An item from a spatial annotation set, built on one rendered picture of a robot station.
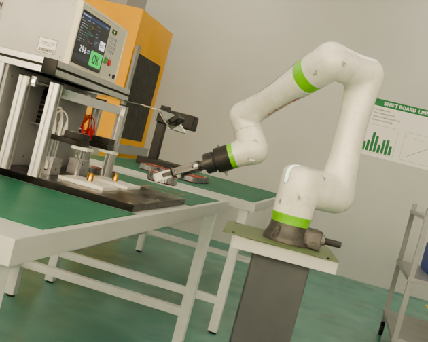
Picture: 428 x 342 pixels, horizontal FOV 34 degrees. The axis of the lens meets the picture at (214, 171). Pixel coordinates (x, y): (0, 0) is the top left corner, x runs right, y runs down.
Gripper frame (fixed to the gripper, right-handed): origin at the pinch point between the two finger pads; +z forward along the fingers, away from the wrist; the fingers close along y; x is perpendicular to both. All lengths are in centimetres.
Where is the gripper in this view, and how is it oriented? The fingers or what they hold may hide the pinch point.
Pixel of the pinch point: (163, 176)
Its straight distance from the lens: 253.7
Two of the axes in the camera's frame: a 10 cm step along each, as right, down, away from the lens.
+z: -9.4, 2.9, 1.8
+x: -2.8, -9.6, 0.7
